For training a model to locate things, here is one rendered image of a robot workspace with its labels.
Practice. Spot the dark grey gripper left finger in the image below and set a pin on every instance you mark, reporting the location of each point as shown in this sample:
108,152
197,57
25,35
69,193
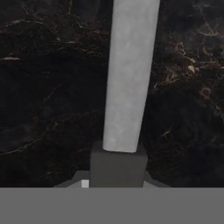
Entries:
100,170

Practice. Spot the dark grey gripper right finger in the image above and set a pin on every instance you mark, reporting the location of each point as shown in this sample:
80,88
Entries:
132,170

